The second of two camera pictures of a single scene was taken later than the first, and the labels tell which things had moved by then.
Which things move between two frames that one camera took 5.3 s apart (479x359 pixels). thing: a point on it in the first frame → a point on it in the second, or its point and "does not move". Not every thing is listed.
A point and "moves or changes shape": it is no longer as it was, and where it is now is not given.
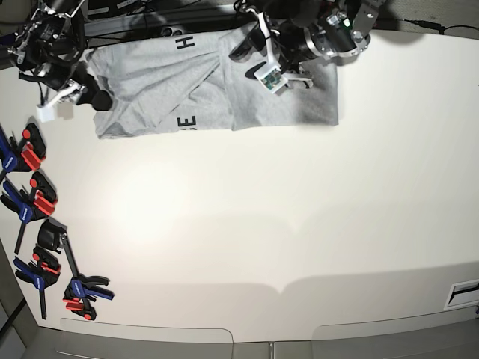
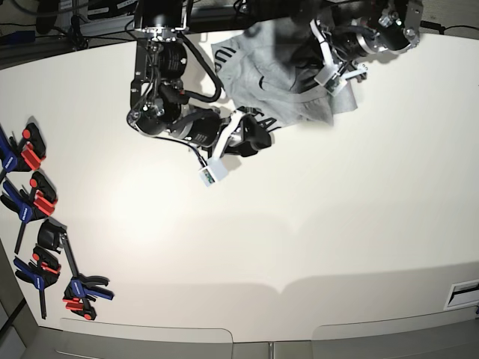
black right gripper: x=292 y=48 → x=344 y=40
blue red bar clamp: x=28 y=154 does not move
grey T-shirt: x=199 y=86 moves or changes shape
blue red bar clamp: x=82 y=289 does not move
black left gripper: x=55 y=76 → x=206 y=126
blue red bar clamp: x=41 y=274 does not move
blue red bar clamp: x=41 y=203 does not move
